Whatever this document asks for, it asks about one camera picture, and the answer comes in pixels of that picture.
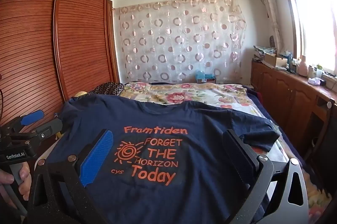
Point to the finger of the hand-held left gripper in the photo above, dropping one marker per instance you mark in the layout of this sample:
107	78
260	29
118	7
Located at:
32	117
48	130

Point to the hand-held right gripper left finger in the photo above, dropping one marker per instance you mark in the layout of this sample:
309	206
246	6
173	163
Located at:
97	158

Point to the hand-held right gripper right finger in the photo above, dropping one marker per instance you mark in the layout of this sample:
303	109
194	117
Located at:
241	155

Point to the navy blue printed T-shirt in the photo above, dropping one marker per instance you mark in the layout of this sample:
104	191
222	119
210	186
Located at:
184	113

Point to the person's left hand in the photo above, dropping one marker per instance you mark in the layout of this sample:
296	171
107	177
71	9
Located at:
23	174

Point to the low wooden cabinet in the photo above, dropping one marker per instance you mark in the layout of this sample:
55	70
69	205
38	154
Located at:
284	97

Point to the blue box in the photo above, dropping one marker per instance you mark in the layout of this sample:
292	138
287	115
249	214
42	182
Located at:
205	76

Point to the large-rose floral bedspread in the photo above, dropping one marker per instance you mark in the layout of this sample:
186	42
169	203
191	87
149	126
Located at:
168	93

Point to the wooden slatted wardrobe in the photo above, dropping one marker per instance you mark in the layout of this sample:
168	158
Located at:
79	29

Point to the cardboard box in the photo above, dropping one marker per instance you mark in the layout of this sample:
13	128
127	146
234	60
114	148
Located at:
273	59

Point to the silver round knob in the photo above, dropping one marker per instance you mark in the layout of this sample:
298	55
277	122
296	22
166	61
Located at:
329	105

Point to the small white lavender object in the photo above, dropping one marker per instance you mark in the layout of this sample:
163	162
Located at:
314	81

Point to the stack of folded cloths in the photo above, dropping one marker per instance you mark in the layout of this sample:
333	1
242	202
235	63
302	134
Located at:
263	51

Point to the pale pink bottle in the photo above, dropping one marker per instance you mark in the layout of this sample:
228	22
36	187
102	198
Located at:
302	67

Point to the green-capped small bottle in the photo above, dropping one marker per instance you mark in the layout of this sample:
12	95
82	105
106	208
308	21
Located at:
319	72

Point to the sheer circle-patterned curtain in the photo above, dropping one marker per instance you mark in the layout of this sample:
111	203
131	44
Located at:
179	37

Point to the white lace window curtain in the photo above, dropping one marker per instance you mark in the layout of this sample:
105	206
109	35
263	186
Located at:
268	3

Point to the wooden-framed window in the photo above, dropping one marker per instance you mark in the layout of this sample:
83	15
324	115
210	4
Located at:
313	16

